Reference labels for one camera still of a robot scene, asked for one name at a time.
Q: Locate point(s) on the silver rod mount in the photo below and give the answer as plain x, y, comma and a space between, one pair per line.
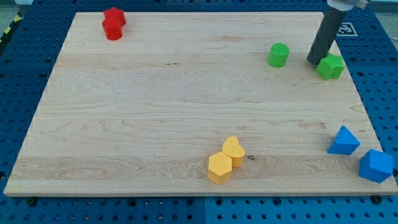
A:
346, 5

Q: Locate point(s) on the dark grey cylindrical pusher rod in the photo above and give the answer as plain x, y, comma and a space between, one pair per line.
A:
325, 35

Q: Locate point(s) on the green star block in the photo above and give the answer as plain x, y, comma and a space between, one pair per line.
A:
331, 67

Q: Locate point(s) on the red star block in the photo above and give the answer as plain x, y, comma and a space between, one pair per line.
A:
115, 13

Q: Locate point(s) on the white fiducial marker tag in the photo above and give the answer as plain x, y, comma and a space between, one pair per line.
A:
347, 29

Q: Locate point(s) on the green cylinder block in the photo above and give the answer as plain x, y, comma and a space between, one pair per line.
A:
278, 55

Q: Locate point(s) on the blue triangle block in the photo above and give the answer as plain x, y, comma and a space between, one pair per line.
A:
344, 142

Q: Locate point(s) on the blue cube block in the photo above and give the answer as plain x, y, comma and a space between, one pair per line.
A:
376, 166

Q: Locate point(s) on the yellow heart block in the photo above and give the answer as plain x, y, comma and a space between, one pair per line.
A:
233, 149

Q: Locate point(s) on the yellow hexagon block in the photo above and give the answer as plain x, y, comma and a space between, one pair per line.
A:
219, 168

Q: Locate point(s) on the wooden board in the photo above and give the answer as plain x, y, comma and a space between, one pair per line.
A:
140, 116

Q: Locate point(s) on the red cylinder block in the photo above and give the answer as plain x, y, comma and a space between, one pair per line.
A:
112, 29

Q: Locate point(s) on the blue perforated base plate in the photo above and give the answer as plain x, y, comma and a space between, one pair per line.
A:
29, 58

